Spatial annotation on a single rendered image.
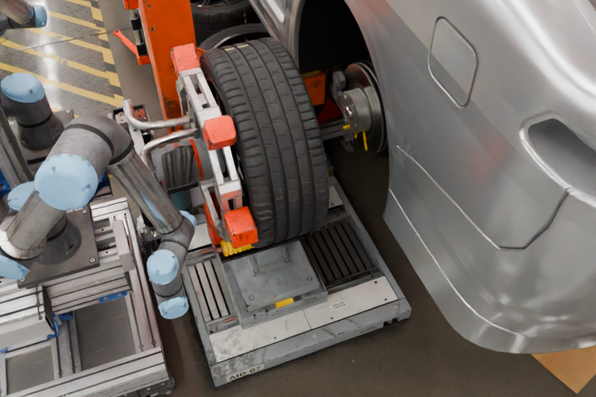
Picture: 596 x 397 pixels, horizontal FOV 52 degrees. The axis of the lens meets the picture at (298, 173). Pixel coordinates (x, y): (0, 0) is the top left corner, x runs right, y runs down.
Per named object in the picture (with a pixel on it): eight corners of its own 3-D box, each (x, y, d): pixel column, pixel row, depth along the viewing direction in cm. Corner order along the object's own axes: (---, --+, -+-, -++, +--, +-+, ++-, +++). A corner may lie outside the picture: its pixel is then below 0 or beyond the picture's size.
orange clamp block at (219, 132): (234, 144, 172) (238, 137, 163) (207, 151, 170) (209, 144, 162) (227, 121, 173) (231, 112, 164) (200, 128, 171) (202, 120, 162)
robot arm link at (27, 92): (48, 123, 198) (35, 91, 188) (5, 127, 197) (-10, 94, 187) (54, 100, 206) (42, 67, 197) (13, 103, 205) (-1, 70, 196)
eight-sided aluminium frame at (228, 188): (250, 267, 201) (238, 148, 161) (231, 272, 199) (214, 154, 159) (206, 157, 235) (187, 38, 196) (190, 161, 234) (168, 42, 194)
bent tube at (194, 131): (213, 170, 176) (209, 144, 168) (146, 188, 171) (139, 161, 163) (198, 131, 187) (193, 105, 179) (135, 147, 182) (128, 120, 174)
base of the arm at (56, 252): (29, 272, 171) (17, 251, 163) (26, 231, 180) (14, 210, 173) (84, 256, 174) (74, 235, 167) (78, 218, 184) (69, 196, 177)
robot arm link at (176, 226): (72, 96, 140) (173, 229, 171) (51, 128, 132) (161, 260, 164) (113, 87, 136) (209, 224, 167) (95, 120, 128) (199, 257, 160)
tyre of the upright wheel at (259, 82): (341, 146, 160) (260, -7, 196) (256, 169, 154) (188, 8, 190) (321, 263, 214) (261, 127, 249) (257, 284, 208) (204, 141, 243)
